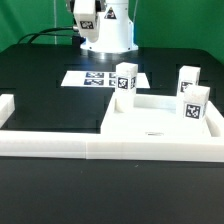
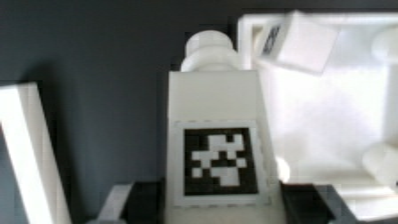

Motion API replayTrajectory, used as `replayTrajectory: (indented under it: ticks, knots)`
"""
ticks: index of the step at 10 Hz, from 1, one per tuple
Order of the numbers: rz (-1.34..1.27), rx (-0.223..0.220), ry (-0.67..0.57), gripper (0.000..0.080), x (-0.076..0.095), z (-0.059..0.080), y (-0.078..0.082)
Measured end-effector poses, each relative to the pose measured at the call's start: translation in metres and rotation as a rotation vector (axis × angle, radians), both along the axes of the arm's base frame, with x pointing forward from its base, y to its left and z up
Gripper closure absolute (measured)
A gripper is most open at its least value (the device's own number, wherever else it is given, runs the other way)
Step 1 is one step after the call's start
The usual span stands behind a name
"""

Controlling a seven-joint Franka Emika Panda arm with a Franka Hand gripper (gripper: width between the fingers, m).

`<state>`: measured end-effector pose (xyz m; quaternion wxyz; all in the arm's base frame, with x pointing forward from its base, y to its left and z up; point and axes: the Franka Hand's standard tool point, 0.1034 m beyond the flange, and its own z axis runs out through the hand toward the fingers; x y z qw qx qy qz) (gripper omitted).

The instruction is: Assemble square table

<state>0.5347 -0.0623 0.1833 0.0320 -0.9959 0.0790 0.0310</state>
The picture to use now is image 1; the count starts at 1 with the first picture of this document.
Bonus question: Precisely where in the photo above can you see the white sheet with AprilTags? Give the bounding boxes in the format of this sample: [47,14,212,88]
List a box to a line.
[61,71,150,89]

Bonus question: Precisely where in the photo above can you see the white square tabletop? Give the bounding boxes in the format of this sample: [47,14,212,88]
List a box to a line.
[99,93,224,137]

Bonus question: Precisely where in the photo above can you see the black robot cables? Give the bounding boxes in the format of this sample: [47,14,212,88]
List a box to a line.
[17,25,81,44]

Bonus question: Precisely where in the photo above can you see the white U-shaped obstacle wall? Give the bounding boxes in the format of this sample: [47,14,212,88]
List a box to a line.
[0,94,224,162]

